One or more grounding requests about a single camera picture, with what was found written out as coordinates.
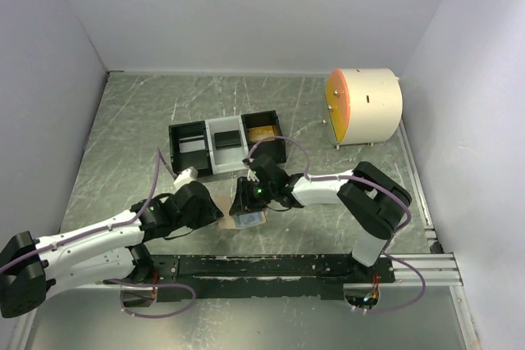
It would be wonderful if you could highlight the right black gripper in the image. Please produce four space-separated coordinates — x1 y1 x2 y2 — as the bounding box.
230 176 276 216

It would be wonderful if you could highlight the blue credit card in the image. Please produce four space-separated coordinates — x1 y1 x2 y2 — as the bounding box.
233 211 266 230

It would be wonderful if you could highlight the tan leather card holder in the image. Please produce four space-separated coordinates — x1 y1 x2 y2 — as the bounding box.
212 196 267 230

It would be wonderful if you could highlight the three-compartment black white tray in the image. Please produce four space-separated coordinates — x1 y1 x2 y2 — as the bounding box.
168 111 286 177

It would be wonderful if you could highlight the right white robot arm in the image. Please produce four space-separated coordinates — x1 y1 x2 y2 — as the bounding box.
229 155 412 283

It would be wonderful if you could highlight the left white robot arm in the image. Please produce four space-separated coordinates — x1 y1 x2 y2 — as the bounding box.
1 181 223 319

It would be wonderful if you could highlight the silver card in tray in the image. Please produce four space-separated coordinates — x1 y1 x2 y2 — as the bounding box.
178 135 206 153

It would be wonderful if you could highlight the black card in tray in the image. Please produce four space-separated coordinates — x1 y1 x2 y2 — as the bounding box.
213 130 242 149

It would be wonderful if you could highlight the gold card in tray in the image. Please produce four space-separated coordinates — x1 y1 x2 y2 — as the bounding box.
247 125 278 143

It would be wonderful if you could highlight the cream drum with orange face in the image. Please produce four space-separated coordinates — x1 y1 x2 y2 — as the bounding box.
324 68 403 147

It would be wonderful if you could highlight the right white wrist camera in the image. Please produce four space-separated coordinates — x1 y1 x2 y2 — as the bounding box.
243 158 259 182

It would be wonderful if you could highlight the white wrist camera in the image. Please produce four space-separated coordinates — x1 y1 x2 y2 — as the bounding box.
243 158 259 182
173 166 199 193

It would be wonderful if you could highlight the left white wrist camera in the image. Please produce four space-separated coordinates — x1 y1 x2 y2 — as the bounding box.
173 166 199 193

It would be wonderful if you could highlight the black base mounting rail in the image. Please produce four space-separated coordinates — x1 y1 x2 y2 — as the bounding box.
119 254 395 302

